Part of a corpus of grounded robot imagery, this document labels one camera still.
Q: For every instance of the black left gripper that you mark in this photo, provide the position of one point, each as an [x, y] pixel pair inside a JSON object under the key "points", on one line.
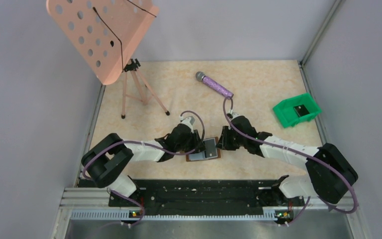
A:
{"points": [[196, 139]]}

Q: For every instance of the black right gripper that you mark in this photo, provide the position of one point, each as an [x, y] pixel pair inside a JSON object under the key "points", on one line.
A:
{"points": [[224, 143]]}

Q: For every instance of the brown leather card holder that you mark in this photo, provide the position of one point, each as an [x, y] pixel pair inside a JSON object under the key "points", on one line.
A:
{"points": [[195, 157]]}

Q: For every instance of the grey black credit card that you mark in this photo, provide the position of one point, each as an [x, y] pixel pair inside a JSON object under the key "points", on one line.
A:
{"points": [[211, 152]]}

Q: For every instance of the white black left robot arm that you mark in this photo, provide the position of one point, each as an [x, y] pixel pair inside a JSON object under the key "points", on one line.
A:
{"points": [[105, 162]]}

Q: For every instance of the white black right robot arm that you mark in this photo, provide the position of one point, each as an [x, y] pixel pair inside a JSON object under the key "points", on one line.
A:
{"points": [[328, 173]]}

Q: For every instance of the black card in bin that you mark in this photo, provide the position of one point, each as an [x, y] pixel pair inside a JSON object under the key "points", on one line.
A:
{"points": [[301, 110]]}

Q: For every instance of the purple glitter microphone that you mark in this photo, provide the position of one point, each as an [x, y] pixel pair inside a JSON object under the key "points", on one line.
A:
{"points": [[201, 77]]}

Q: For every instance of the green plastic bin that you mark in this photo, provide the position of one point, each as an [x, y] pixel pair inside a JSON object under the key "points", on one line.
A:
{"points": [[286, 114]]}

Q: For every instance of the pink music stand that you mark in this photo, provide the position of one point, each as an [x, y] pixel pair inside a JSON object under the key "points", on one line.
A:
{"points": [[106, 33]]}

